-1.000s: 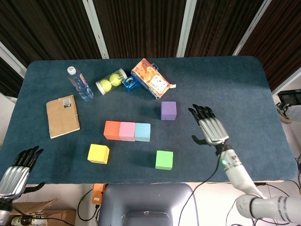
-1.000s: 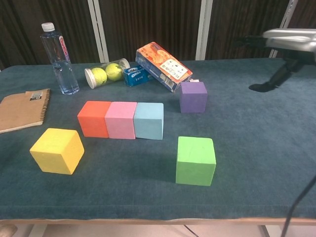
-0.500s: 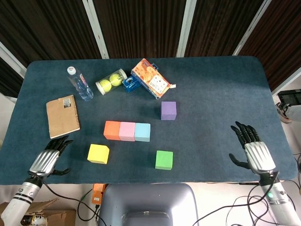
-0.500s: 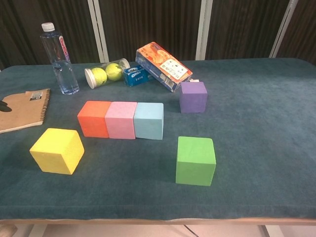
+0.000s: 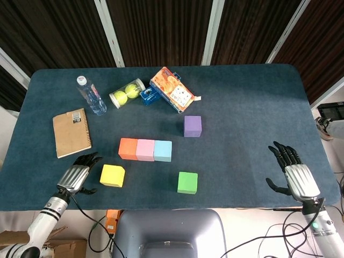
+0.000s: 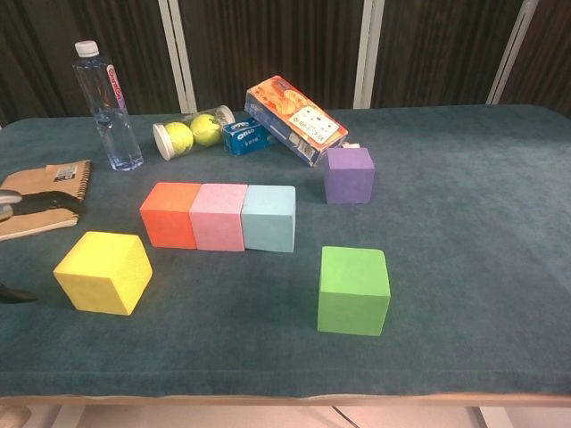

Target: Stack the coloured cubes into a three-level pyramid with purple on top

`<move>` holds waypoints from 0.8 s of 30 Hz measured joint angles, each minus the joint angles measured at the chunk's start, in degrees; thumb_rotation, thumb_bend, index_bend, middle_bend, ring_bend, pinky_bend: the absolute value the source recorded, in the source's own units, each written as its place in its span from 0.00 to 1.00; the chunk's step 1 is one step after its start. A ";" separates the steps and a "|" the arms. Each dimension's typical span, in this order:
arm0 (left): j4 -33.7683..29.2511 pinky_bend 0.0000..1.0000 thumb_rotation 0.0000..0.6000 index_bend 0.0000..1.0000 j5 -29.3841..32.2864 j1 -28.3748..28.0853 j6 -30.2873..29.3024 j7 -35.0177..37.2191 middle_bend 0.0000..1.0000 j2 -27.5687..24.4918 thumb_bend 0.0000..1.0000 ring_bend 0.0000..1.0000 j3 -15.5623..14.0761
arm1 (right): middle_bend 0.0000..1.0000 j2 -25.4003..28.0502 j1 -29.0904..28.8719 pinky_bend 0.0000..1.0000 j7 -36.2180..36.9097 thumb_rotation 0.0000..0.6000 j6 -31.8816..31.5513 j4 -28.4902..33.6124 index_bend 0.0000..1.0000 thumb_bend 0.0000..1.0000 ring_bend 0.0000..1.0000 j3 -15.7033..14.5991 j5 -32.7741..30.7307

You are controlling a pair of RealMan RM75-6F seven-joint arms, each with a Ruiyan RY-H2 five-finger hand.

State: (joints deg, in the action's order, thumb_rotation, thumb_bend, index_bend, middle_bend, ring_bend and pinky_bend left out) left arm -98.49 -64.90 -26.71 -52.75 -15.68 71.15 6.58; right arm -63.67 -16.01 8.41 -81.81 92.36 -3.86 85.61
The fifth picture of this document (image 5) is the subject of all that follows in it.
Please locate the orange cracker box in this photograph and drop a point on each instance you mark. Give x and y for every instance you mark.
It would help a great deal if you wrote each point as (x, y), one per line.
(172, 90)

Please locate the green foam cube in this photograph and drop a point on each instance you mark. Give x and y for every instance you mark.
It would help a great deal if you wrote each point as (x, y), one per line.
(187, 182)

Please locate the orange foam cube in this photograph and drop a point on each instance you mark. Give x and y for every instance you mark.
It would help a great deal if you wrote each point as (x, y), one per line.
(127, 149)

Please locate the purple foam cube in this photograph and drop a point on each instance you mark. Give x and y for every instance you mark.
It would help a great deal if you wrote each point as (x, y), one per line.
(193, 126)

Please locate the white sneaker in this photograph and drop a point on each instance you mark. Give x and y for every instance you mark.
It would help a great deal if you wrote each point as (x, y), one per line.
(322, 129)

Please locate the brown spiral notebook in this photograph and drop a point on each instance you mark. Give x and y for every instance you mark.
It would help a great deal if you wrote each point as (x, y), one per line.
(71, 133)

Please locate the pink foam cube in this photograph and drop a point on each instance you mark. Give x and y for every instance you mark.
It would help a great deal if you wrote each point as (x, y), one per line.
(145, 150)

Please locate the orange device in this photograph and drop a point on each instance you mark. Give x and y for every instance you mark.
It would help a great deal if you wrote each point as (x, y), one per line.
(110, 223)

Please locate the light blue foam cube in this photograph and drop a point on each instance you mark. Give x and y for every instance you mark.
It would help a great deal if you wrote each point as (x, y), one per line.
(163, 151)

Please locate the yellow foam cube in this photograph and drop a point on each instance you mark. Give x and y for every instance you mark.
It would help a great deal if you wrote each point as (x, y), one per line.
(112, 176)

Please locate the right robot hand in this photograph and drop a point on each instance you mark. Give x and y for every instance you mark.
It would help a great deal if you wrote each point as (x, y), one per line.
(302, 180)

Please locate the clear tennis ball tube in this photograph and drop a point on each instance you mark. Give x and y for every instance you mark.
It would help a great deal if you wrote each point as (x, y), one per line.
(141, 84)

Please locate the person's leg grey trousers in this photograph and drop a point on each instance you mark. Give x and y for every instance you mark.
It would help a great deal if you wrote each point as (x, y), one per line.
(338, 129)

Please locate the black box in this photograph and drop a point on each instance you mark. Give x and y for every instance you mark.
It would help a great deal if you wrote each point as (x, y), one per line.
(332, 108)

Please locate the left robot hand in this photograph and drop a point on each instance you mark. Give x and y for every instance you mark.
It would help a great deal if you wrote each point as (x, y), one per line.
(74, 178)

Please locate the white metal frame post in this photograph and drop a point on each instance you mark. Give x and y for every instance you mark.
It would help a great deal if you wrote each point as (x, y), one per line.
(13, 67)
(289, 32)
(212, 32)
(110, 35)

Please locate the dark blue tablecloth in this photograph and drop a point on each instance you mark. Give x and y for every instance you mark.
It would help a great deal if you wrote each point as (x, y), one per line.
(255, 121)

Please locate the yellow-green tennis ball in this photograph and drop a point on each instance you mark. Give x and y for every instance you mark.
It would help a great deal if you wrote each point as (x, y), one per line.
(131, 91)
(120, 97)

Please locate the small white eraser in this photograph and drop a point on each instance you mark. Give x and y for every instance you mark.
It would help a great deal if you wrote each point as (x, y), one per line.
(197, 98)

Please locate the blue Oreo box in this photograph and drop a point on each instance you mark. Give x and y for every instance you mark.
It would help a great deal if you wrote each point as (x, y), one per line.
(150, 96)

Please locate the grey robot torso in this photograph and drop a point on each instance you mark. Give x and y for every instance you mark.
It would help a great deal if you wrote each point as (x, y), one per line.
(169, 231)

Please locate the clear plastic water bottle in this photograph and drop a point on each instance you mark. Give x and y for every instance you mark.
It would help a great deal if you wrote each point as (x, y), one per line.
(92, 98)

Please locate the brown cardboard box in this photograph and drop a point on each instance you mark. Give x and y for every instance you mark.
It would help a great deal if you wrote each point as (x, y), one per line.
(70, 246)

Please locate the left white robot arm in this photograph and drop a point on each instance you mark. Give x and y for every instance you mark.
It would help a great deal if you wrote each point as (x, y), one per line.
(45, 217)

